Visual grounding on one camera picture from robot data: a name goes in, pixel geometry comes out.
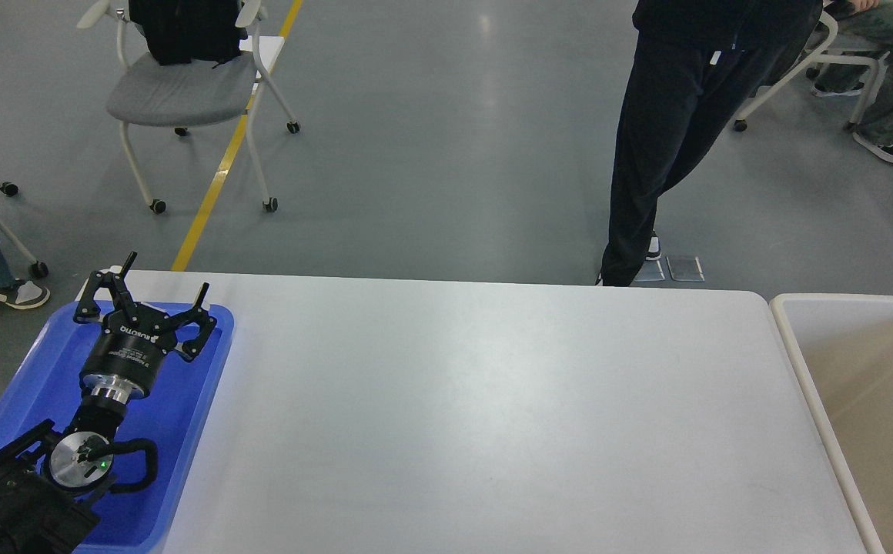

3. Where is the blue plastic tray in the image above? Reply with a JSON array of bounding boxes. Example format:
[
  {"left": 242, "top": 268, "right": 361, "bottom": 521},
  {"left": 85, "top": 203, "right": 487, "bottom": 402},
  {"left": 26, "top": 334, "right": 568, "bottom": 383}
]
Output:
[{"left": 0, "top": 304, "right": 235, "bottom": 553}]

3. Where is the grey white wheeled chair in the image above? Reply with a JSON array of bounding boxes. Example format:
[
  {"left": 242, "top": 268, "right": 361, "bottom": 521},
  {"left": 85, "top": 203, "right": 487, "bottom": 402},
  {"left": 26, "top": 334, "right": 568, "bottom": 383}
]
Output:
[{"left": 77, "top": 1, "right": 301, "bottom": 214}]

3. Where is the metal floor plate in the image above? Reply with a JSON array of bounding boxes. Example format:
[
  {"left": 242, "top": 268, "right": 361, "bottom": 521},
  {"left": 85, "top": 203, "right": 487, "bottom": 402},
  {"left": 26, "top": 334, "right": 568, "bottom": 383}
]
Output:
[
  {"left": 666, "top": 255, "right": 706, "bottom": 282},
  {"left": 634, "top": 259, "right": 666, "bottom": 282}
]

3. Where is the left metal floor plate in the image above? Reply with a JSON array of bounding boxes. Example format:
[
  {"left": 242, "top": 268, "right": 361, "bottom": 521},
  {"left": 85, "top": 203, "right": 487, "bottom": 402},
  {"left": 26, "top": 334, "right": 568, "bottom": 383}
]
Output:
[{"left": 634, "top": 259, "right": 666, "bottom": 282}]

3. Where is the right metal floor plate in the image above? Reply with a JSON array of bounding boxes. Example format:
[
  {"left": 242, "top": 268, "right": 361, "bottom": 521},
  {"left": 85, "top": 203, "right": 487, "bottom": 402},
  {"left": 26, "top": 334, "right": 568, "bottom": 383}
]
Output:
[{"left": 666, "top": 255, "right": 706, "bottom": 282}]

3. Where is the beige plastic bin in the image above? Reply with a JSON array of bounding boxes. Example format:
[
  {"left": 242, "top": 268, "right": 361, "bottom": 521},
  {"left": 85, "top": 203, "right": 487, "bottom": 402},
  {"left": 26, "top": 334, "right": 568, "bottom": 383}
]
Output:
[{"left": 771, "top": 293, "right": 893, "bottom": 553}]

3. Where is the standing person in black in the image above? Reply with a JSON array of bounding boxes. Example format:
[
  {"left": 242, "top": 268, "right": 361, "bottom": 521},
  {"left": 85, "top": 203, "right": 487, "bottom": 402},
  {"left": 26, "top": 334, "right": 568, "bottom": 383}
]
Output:
[{"left": 597, "top": 1, "right": 821, "bottom": 287}]

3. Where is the seated person top right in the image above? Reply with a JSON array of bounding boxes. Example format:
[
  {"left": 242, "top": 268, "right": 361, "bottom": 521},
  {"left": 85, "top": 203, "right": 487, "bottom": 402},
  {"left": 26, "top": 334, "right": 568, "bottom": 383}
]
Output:
[{"left": 810, "top": 0, "right": 893, "bottom": 166}]

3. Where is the black backpack on chair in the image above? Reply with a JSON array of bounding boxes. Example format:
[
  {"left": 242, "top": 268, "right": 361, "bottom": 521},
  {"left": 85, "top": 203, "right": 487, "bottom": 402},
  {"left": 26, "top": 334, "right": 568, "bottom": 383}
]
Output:
[{"left": 129, "top": 1, "right": 246, "bottom": 65}]

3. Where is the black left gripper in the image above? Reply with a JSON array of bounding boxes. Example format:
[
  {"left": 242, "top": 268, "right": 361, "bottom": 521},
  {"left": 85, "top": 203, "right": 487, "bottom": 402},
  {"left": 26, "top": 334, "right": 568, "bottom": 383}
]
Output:
[{"left": 72, "top": 250, "right": 217, "bottom": 399}]

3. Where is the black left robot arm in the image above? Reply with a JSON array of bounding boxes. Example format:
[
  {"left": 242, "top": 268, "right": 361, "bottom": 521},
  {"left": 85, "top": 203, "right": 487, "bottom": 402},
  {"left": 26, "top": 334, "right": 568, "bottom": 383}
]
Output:
[{"left": 0, "top": 255, "right": 234, "bottom": 553}]

